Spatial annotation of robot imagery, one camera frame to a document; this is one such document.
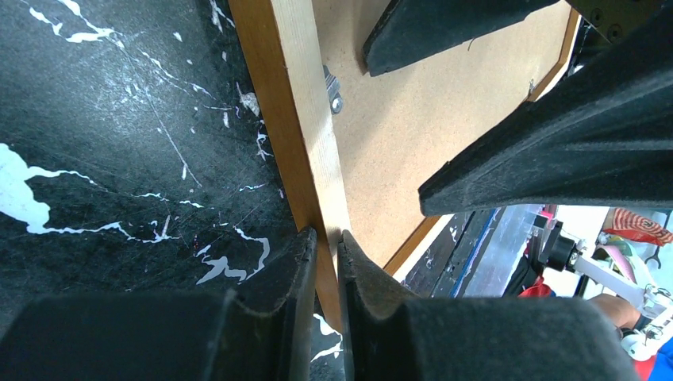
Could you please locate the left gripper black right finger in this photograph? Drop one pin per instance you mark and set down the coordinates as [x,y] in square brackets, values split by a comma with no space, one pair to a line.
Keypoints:
[390,333]

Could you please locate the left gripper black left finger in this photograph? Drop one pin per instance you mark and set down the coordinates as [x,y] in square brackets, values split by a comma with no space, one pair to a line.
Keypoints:
[260,331]

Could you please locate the brown cardboard backing board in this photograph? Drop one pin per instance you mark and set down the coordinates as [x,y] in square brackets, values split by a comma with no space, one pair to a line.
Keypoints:
[398,129]

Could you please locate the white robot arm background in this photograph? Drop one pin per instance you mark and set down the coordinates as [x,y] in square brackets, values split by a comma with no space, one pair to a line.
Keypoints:
[173,207]

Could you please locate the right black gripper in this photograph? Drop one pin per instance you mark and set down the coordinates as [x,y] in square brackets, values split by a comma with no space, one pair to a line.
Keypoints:
[603,137]

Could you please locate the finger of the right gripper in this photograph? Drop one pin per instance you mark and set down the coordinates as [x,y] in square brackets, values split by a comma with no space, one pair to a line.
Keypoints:
[410,31]

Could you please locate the person forearm in background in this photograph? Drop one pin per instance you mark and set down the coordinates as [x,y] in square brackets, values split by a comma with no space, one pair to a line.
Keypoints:
[618,310]

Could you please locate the wooden picture frame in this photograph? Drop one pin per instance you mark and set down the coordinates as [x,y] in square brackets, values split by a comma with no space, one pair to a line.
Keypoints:
[299,97]

